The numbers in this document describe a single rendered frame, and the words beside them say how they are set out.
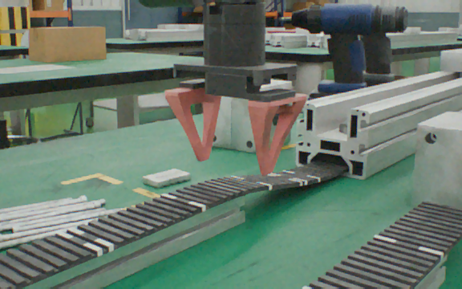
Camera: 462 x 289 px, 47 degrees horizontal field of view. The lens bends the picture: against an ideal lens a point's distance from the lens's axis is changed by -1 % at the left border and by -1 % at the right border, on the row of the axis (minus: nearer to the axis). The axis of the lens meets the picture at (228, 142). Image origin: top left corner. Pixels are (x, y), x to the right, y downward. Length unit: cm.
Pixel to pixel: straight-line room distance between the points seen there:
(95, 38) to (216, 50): 214
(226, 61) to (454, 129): 22
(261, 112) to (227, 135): 35
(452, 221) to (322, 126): 29
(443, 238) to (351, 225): 12
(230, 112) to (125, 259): 41
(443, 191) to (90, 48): 221
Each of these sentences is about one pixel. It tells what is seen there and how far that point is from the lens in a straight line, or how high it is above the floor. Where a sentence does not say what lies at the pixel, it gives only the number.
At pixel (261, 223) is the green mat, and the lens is 52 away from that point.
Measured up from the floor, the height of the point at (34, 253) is 81.
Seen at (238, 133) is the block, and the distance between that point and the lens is 78.
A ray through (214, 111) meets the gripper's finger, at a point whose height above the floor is 88.
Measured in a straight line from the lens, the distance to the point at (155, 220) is 44.
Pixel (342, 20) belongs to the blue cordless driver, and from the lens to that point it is 105.
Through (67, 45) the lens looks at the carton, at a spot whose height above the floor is 85.
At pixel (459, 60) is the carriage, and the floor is 89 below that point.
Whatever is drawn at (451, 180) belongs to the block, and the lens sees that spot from 53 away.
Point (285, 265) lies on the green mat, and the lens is 44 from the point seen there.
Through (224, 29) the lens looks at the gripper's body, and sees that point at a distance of 48.
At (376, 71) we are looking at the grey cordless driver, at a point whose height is 85.
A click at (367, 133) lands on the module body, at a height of 84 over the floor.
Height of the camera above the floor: 97
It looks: 13 degrees down
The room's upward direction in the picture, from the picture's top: straight up
